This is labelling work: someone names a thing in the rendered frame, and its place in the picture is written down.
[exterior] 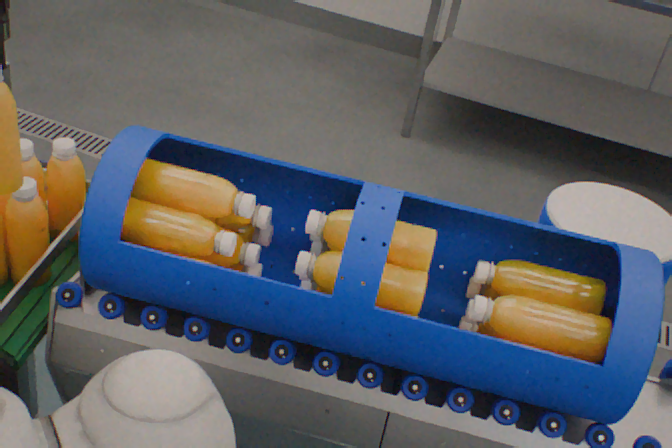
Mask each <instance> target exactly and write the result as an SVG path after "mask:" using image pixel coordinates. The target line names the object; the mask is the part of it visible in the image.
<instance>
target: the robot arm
mask: <svg viewBox="0 0 672 448"><path fill-rule="evenodd" d="M1 2H2V3H3V4H1ZM9 13H10V0H0V65H1V69H2V70H4V69H6V68H7V64H6V52H4V41H3V29H2V24H5V25H7V24H8V23H9V18H8V17H4V14H9ZM0 448H235V437H234V429H233V424H232V420H231V417H230V415H229V413H228V411H227V409H226V406H225V404H224V402H223V399H222V397H220V395H219V392H218V391H217V389H216V387H215V386H214V384H213V383H212V381H211V379H210V377H209V376H208V374H207V373H205V372H204V370H203V369H202V368H201V367H200V366H199V364H198V363H196V362H195V361H194V360H191V359H190V358H188V357H186V356H184V355H181V354H179V353H175V352H171V351H165V349H155V350H148V351H141V352H135V353H131V354H128V355H125V356H122V357H120V358H118V359H116V360H114V361H113V363H110V364H109V365H107V366H106V367H105V368H104V369H102V370H101V371H100V372H98V373H96V374H95V376H94V377H93V378H92V379H91V380H90V381H89V382H88V384H86V385H85V386H84V389H83V391H82V394H80V395H79V396H77V397H76V398H73V399H72V401H70V402H69V403H67V404H66V405H64V406H62V407H60V408H59V409H57V410H56V411H54V413H52V414H50V415H48V416H45V417H41V418H36V419H32V418H31V416H30V414H29V412H28V409H27V407H25V405H24V403H23V402H22V401H21V400H20V399H19V398H18V396H17V395H16V394H13V393H12V392H10V391H8V390H7V389H4V388H2V387H0Z"/></svg>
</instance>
